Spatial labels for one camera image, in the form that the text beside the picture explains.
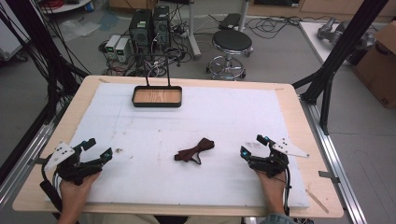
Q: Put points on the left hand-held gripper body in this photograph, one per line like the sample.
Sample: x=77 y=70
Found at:
x=67 y=169

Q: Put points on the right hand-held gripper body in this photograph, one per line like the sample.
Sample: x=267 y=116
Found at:
x=272 y=163

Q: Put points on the dark red bow tie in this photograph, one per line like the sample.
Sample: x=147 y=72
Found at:
x=196 y=151

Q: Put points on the person's left hand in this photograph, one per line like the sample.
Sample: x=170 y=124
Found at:
x=73 y=194

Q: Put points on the person's right hand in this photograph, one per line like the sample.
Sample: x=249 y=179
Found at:
x=274 y=193

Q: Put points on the thin wooden stick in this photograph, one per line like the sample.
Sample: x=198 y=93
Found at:
x=317 y=201

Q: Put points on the white foam mat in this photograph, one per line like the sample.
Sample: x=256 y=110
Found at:
x=186 y=124

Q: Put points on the black stand with wooden tray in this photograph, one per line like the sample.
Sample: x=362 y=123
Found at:
x=157 y=96

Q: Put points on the white power supply unit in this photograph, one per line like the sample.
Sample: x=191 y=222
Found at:
x=122 y=49
x=112 y=45

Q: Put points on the black round stool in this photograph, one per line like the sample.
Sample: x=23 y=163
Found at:
x=232 y=42

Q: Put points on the clear plastic sheet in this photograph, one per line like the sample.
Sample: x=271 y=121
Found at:
x=77 y=28

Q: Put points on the black flat box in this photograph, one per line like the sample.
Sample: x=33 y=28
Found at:
x=229 y=21

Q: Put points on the black computer tower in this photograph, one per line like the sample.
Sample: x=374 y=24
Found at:
x=140 y=29
x=161 y=26

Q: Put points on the white table leg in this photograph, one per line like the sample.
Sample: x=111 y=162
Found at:
x=193 y=31

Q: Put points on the brown cardboard box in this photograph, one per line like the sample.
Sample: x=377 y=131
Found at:
x=378 y=68

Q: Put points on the round white table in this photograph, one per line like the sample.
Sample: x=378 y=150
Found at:
x=65 y=6

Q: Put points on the aluminium rail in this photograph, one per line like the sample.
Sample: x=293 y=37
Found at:
x=28 y=155
x=336 y=161

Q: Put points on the metal rail bracket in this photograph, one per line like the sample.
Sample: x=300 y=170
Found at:
x=328 y=176

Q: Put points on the black metal frame stand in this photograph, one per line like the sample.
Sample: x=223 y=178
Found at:
x=46 y=56
x=339 y=56

